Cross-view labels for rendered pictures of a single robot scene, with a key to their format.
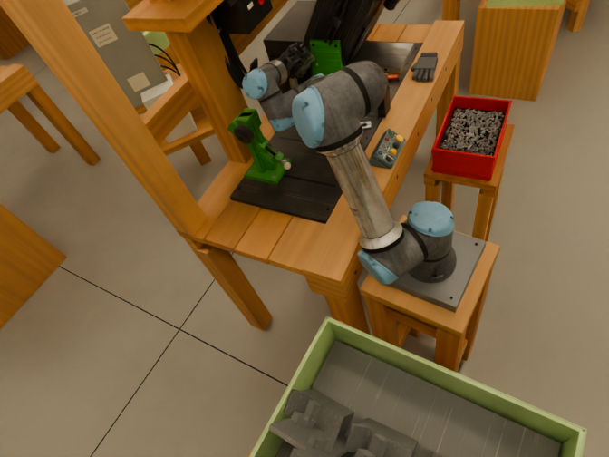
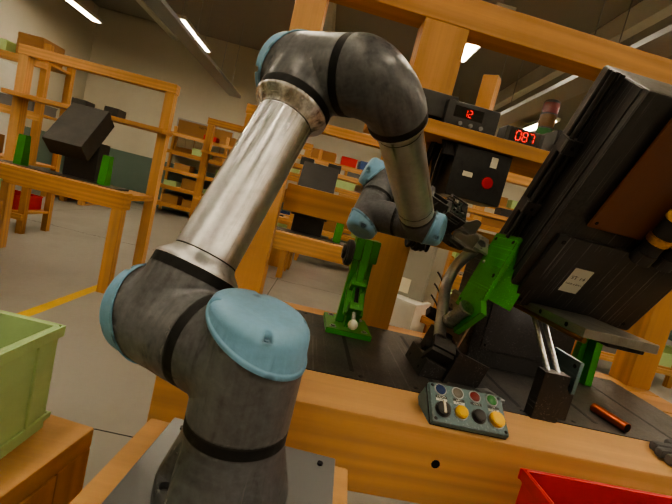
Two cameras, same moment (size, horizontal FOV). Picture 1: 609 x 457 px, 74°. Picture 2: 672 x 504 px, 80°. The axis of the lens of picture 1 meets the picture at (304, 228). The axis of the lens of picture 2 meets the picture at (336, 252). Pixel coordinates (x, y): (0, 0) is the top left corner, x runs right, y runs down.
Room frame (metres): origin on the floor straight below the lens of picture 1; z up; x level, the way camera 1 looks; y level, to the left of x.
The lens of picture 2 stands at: (0.33, -0.65, 1.24)
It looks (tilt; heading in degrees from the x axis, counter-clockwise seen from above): 6 degrees down; 42
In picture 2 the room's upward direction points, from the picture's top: 14 degrees clockwise
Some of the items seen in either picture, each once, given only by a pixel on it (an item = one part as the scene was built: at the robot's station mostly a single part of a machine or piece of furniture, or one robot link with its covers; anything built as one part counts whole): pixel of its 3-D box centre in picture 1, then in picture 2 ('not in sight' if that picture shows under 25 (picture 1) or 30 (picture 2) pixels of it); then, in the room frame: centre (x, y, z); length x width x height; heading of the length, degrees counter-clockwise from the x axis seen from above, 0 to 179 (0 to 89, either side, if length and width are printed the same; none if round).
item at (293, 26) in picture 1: (309, 59); (514, 308); (1.60, -0.27, 1.07); 0.30 x 0.18 x 0.34; 137
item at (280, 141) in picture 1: (335, 113); (484, 376); (1.43, -0.30, 0.89); 1.10 x 0.42 x 0.02; 137
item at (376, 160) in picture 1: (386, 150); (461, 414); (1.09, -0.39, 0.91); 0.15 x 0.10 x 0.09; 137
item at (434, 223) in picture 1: (428, 229); (247, 358); (0.61, -0.31, 1.05); 0.13 x 0.12 x 0.14; 106
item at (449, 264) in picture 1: (430, 251); (229, 456); (0.61, -0.32, 0.93); 0.15 x 0.15 x 0.10
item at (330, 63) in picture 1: (330, 65); (499, 276); (1.33, -0.29, 1.17); 0.13 x 0.12 x 0.20; 137
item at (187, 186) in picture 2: not in sight; (221, 181); (5.80, 8.67, 1.11); 3.01 x 0.54 x 2.23; 135
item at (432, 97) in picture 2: not in sight; (428, 105); (1.37, 0.06, 1.59); 0.15 x 0.07 x 0.07; 137
